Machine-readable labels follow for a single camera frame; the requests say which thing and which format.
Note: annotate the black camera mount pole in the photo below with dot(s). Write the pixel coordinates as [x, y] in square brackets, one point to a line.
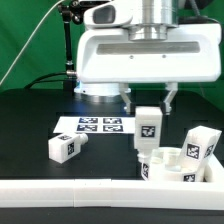
[73, 12]

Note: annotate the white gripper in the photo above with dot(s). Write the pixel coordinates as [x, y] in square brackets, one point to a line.
[144, 43]

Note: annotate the white paper marker sheet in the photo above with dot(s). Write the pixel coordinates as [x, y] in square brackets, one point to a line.
[95, 125]

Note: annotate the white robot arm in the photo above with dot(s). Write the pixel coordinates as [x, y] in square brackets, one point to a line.
[98, 92]

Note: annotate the white L-shaped fence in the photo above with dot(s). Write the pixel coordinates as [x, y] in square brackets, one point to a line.
[206, 195]

